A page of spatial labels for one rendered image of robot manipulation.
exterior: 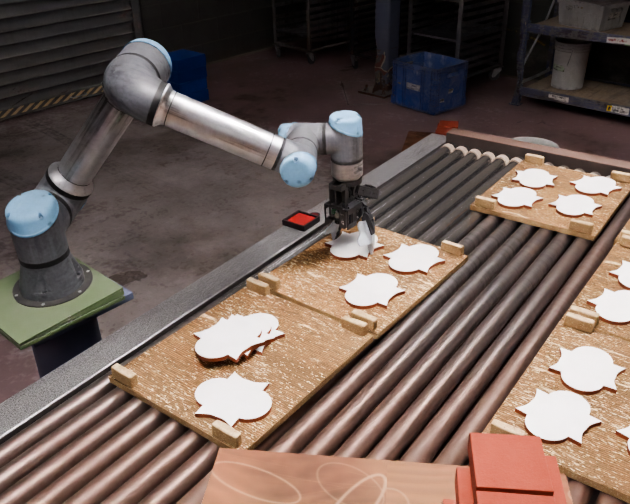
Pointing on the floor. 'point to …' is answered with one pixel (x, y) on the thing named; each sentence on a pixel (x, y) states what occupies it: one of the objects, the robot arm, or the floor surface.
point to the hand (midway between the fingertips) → (354, 244)
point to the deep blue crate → (429, 82)
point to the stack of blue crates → (189, 74)
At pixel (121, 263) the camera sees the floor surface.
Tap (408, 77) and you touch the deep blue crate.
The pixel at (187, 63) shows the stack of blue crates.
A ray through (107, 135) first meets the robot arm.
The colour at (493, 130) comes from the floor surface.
